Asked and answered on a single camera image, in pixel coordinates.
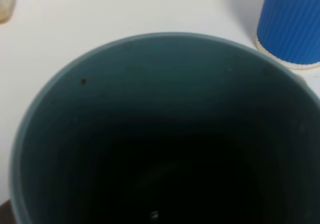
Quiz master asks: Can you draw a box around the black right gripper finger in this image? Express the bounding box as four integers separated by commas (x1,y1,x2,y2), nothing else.
0,200,17,224

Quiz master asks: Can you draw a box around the teal green cup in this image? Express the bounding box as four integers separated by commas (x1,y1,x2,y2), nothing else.
9,32,320,224

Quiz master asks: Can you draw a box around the clear bottle with pink label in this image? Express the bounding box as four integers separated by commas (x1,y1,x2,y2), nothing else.
0,0,16,24

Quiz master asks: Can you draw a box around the blue sleeved paper cup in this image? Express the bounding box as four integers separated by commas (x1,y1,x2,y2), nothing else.
255,0,320,70

